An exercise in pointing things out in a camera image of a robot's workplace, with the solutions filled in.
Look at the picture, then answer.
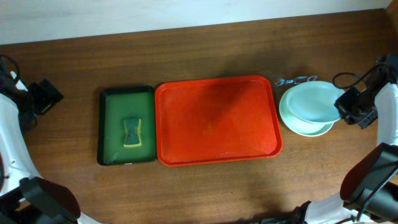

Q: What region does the red plastic tray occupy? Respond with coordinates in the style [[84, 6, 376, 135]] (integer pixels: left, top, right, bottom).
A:
[[155, 75, 283, 167]]

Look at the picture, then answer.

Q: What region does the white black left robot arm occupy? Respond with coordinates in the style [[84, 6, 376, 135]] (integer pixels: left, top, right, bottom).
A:
[[1, 72, 95, 223]]

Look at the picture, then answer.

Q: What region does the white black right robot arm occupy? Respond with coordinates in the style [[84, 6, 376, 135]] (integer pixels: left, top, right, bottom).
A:
[[264, 54, 397, 223]]

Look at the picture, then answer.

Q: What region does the black tray with green water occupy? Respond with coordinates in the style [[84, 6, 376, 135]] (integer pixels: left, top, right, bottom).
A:
[[97, 85, 157, 166]]

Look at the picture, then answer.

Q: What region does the light blue plate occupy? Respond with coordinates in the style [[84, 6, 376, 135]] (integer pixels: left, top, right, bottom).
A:
[[286, 81, 345, 124], [279, 89, 333, 137]]

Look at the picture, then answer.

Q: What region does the yellow green sponge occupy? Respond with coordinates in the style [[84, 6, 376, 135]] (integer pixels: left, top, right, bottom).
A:
[[123, 118, 142, 147]]

